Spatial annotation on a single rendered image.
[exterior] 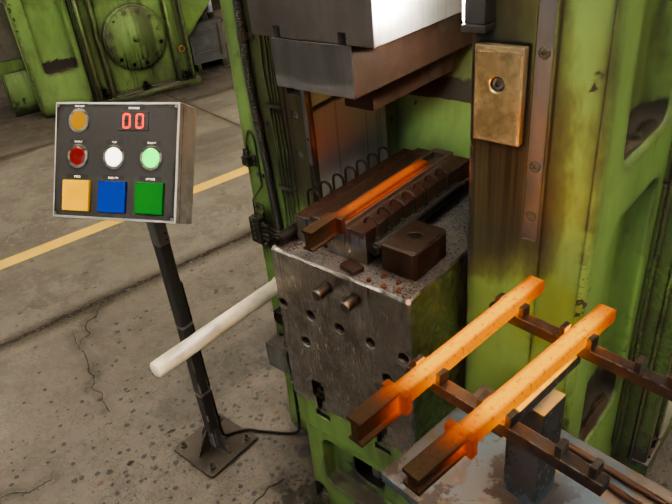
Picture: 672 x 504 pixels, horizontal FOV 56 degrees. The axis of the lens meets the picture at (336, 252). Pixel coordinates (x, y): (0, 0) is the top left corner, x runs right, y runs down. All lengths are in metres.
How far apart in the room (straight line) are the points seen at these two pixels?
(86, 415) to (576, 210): 1.92
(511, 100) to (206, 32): 5.54
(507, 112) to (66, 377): 2.10
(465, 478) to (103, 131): 1.11
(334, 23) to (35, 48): 4.85
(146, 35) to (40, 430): 4.06
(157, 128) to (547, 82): 0.87
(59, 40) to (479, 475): 5.29
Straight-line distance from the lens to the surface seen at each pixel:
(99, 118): 1.64
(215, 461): 2.21
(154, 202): 1.53
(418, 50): 1.31
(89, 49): 5.89
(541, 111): 1.15
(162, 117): 1.55
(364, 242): 1.30
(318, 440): 1.79
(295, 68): 1.25
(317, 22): 1.18
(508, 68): 1.13
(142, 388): 2.57
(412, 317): 1.25
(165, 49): 6.07
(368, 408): 0.89
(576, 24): 1.10
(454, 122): 1.66
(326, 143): 1.54
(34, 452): 2.51
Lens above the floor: 1.64
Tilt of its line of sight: 32 degrees down
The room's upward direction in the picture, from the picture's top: 6 degrees counter-clockwise
